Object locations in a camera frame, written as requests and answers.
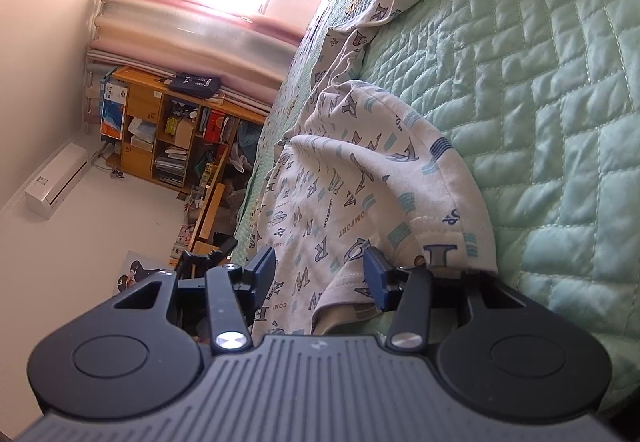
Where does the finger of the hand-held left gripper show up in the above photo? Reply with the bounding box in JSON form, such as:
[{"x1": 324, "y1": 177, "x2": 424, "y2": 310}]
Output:
[{"x1": 212, "y1": 234, "x2": 240, "y2": 257}]

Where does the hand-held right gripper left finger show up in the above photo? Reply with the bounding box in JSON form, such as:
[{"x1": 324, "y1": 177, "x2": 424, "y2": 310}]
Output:
[{"x1": 112, "y1": 247, "x2": 278, "y2": 356}]

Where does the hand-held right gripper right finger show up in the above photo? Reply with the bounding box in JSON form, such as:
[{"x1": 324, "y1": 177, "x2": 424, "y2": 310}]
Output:
[{"x1": 364, "y1": 247, "x2": 526, "y2": 353}]

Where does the white letter-print garment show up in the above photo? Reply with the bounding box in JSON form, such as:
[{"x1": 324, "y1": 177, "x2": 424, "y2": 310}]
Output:
[{"x1": 247, "y1": 0, "x2": 593, "y2": 338}]

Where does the wooden desk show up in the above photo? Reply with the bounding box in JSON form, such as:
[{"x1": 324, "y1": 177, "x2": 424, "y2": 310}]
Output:
[{"x1": 186, "y1": 182, "x2": 227, "y2": 263}]

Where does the blue bag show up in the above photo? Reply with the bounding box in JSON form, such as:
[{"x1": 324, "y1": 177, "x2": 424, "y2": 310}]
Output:
[{"x1": 235, "y1": 119, "x2": 264, "y2": 159}]

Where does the wooden bookshelf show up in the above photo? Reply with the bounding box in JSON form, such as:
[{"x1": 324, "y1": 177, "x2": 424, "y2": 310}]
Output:
[{"x1": 97, "y1": 66, "x2": 266, "y2": 197}]

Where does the white air conditioner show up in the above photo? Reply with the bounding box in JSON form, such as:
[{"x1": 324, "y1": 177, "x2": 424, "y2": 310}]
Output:
[{"x1": 25, "y1": 143, "x2": 91, "y2": 217}]

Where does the navy tote bag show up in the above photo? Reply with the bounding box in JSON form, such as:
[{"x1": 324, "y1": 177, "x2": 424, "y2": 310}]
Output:
[{"x1": 167, "y1": 72, "x2": 223, "y2": 100}]

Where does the blue and white box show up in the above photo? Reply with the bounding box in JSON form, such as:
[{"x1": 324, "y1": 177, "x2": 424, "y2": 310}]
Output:
[{"x1": 100, "y1": 76, "x2": 132, "y2": 141}]

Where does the pink curtain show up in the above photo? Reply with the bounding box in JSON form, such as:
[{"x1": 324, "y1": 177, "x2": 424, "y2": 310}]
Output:
[{"x1": 85, "y1": 0, "x2": 307, "y2": 117}]

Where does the green quilted bee bedspread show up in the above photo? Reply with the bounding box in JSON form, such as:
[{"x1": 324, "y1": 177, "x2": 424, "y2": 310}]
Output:
[{"x1": 232, "y1": 0, "x2": 640, "y2": 423}]

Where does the wall poster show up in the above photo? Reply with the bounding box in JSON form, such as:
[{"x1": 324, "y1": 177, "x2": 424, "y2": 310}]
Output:
[{"x1": 117, "y1": 251, "x2": 167, "y2": 293}]

